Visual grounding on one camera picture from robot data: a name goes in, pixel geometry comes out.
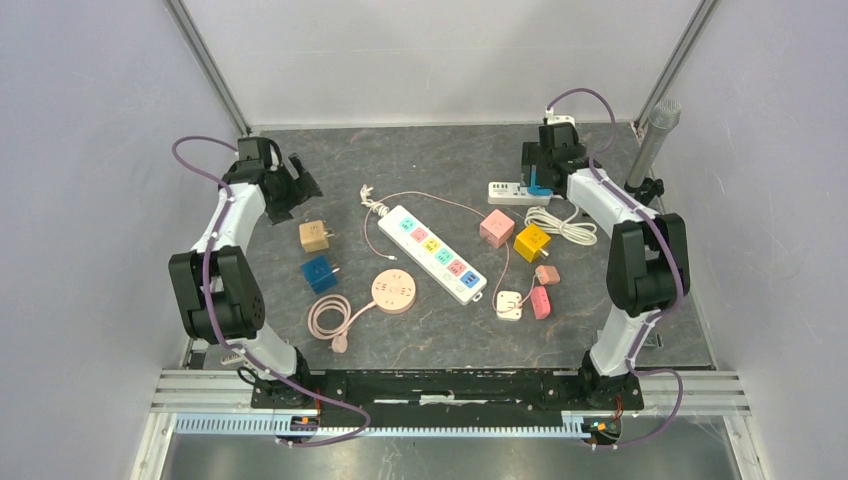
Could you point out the pink cube adapter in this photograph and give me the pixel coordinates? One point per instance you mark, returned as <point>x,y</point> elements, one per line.
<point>496,228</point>

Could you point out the blue cube socket adapter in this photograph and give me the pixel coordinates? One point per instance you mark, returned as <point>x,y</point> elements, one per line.
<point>320,274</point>

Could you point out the pink round socket base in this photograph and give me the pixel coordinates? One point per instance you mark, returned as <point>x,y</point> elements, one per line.
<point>393,291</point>

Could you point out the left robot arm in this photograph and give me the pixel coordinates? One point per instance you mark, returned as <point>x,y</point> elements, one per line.
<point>218,296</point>

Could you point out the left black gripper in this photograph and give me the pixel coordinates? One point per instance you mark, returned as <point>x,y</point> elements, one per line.
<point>302,189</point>

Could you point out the pink plug adapter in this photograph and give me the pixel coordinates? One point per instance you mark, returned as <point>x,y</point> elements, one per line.
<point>540,302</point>

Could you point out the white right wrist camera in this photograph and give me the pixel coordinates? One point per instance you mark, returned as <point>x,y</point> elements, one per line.
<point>551,118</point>

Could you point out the light blue square plug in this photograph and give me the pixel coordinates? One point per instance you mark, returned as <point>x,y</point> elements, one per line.
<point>534,189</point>

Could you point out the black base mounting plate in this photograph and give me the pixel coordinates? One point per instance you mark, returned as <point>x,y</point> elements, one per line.
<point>460,398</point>

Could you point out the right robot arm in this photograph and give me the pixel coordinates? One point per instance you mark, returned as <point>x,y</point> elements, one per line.
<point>647,266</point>

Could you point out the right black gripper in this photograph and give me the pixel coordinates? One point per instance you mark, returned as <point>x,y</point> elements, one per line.
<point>532,156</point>

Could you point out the white power strip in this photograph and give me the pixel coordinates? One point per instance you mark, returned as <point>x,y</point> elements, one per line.
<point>441,262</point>
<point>514,194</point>

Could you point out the yellow cube adapter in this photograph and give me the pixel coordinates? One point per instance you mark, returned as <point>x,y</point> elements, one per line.
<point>531,243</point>

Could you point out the white usb charger plug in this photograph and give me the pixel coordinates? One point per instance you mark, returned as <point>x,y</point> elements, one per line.
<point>508,305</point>

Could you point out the light blue cable duct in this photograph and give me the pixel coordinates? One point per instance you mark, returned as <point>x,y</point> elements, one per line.
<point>285,425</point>

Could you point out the grey microphone on stand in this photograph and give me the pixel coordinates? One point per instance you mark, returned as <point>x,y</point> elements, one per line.
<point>663,118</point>

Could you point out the beige cube adapter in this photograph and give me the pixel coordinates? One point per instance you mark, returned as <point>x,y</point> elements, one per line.
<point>314,236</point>

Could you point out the small salmon charger plug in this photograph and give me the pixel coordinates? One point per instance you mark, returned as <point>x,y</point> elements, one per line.
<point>547,275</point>

